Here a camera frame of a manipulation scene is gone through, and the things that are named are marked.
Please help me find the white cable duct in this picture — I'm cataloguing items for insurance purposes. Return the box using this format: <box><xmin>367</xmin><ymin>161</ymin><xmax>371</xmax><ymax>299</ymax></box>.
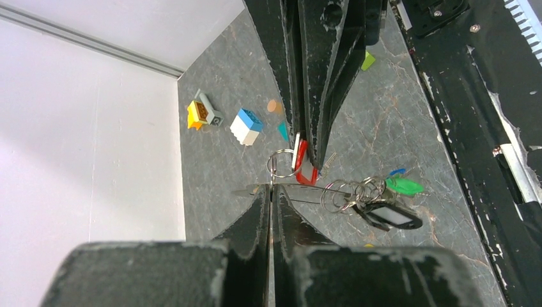
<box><xmin>504</xmin><ymin>0</ymin><xmax>541</xmax><ymax>65</ymax></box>

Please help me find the metal keyring plate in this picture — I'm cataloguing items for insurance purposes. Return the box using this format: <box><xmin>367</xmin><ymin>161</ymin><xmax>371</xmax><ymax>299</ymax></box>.
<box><xmin>231</xmin><ymin>184</ymin><xmax>352</xmax><ymax>204</ymax></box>

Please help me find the small green cube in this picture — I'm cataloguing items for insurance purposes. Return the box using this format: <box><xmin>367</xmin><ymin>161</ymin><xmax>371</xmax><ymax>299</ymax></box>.
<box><xmin>361</xmin><ymin>51</ymin><xmax>376</xmax><ymax>71</ymax></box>

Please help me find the green key tag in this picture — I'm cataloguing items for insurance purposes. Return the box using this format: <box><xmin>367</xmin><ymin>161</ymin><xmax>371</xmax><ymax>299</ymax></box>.
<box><xmin>385</xmin><ymin>177</ymin><xmax>424</xmax><ymax>196</ymax></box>

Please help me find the black key fob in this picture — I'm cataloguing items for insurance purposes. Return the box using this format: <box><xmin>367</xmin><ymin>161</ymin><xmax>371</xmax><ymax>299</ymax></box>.
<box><xmin>353</xmin><ymin>201</ymin><xmax>423</xmax><ymax>232</ymax></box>

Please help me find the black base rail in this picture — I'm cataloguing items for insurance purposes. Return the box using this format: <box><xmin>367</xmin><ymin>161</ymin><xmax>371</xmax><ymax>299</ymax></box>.
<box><xmin>391</xmin><ymin>1</ymin><xmax>541</xmax><ymax>306</ymax></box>

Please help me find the teal wooden block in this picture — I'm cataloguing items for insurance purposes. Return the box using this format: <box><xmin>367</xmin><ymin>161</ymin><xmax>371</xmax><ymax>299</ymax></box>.
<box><xmin>277</xmin><ymin>122</ymin><xmax>289</xmax><ymax>142</ymax></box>

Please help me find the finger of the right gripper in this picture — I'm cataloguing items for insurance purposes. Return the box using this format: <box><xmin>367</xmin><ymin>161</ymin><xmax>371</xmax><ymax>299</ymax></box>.
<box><xmin>244</xmin><ymin>0</ymin><xmax>307</xmax><ymax>140</ymax></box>
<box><xmin>298</xmin><ymin>1</ymin><xmax>387</xmax><ymax>169</ymax></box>

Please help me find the red key tag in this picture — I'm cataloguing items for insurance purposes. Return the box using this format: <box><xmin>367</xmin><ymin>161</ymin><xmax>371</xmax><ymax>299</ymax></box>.
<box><xmin>294</xmin><ymin>140</ymin><xmax>318</xmax><ymax>185</ymax></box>

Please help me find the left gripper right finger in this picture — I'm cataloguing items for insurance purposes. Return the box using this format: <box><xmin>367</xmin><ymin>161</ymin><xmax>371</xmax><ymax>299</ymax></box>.
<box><xmin>272</xmin><ymin>185</ymin><xmax>483</xmax><ymax>306</ymax></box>

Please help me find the silver split ring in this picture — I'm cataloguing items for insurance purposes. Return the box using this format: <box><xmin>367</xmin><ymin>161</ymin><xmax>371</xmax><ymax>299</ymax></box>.
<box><xmin>265</xmin><ymin>148</ymin><xmax>302</xmax><ymax>180</ymax></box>

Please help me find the grey lego piece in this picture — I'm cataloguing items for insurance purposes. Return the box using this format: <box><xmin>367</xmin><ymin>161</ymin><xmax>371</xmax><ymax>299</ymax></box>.
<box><xmin>195</xmin><ymin>90</ymin><xmax>224</xmax><ymax>127</ymax></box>

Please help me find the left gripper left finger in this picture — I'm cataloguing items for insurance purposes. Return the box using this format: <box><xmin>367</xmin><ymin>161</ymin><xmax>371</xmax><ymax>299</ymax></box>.
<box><xmin>42</xmin><ymin>184</ymin><xmax>270</xmax><ymax>306</ymax></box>

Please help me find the white blue lego block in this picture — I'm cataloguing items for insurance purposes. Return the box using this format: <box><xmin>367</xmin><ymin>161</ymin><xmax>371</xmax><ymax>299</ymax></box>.
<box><xmin>229</xmin><ymin>108</ymin><xmax>263</xmax><ymax>146</ymax></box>

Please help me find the tan wooden cylinder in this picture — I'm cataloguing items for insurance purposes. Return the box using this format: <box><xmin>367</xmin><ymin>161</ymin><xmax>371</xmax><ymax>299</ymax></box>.
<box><xmin>267</xmin><ymin>99</ymin><xmax>284</xmax><ymax>114</ymax></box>

